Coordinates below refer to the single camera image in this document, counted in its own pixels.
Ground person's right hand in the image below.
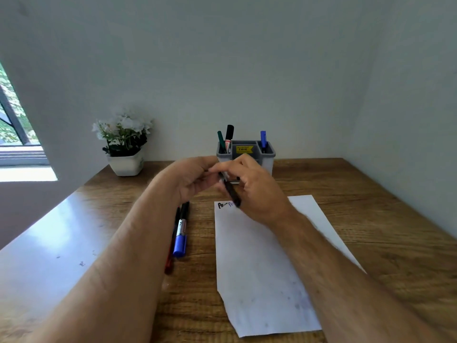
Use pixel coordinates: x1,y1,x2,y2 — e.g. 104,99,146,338
209,153,297,229

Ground person's left hand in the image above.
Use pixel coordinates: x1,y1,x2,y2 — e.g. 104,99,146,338
153,156,220,206

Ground black slim marker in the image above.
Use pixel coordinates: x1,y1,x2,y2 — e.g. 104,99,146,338
218,171,243,208

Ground white barrel black cap marker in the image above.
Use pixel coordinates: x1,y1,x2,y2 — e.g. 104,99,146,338
224,124,235,154

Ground bunch of pens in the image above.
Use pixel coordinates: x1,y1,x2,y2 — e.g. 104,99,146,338
164,201,190,275

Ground white paper sheet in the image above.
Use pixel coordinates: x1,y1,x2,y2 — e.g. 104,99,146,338
214,194,368,338

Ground person's left forearm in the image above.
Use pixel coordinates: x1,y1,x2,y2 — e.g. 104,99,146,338
27,174,186,343

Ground person's right forearm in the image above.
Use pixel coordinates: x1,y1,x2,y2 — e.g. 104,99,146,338
271,209,454,343

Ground grey white desk organizer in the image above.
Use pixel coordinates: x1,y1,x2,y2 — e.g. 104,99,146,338
216,140,276,185

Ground white potted flower plant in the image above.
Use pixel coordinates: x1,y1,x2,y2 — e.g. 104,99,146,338
91,109,154,177

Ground green foliage outside window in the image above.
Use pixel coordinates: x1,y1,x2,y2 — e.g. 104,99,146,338
0,64,40,145

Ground grey window frame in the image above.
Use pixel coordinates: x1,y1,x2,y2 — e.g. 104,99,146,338
0,62,50,167

